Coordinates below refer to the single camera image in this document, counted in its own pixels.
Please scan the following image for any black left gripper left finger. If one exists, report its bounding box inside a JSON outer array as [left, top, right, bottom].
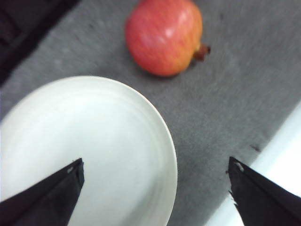
[[0, 158, 85, 226]]

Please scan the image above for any white plate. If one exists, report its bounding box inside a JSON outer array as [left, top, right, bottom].
[[0, 76, 178, 226]]

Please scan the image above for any red-orange pomegranate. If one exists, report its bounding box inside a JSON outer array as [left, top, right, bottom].
[[125, 0, 210, 76]]

